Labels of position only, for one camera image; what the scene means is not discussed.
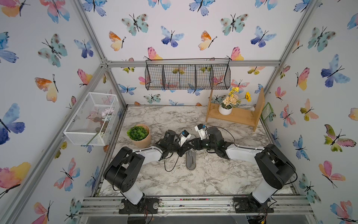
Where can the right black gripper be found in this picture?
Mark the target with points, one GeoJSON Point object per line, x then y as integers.
{"type": "Point", "coordinates": [195, 143]}

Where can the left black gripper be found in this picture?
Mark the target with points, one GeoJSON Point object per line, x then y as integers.
{"type": "Point", "coordinates": [183, 149]}

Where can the grey canvas sneaker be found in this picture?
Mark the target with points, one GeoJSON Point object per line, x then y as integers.
{"type": "Point", "coordinates": [191, 160]}

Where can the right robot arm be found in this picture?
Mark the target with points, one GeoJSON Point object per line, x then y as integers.
{"type": "Point", "coordinates": [274, 166]}

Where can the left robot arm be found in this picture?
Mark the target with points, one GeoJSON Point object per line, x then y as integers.
{"type": "Point", "coordinates": [124, 169]}

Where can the green plant in terracotta pot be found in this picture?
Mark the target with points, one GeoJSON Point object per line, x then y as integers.
{"type": "Point", "coordinates": [140, 135]}

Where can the wooden shelf rack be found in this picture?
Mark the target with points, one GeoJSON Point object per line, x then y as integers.
{"type": "Point", "coordinates": [238, 115]}

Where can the flowers in white pot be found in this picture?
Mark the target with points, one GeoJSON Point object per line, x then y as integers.
{"type": "Point", "coordinates": [232, 101]}

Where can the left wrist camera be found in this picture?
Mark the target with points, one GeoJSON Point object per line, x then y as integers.
{"type": "Point", "coordinates": [184, 136]}

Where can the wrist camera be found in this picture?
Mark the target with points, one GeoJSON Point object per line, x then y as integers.
{"type": "Point", "coordinates": [202, 131]}
{"type": "Point", "coordinates": [184, 136]}

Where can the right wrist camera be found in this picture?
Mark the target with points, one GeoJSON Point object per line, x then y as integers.
{"type": "Point", "coordinates": [202, 131]}

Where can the green framed wall card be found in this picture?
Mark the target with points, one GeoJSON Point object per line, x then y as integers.
{"type": "Point", "coordinates": [268, 113]}

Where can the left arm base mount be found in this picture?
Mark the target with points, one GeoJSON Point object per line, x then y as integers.
{"type": "Point", "coordinates": [139, 205]}

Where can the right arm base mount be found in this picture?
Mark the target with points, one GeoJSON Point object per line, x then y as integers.
{"type": "Point", "coordinates": [249, 204]}

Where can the black wire wall basket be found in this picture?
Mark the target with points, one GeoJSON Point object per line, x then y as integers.
{"type": "Point", "coordinates": [187, 74]}

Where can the white mesh wall basket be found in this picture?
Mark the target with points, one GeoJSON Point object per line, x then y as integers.
{"type": "Point", "coordinates": [93, 120]}

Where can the aluminium front rail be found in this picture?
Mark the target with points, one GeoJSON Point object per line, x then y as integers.
{"type": "Point", "coordinates": [193, 205]}

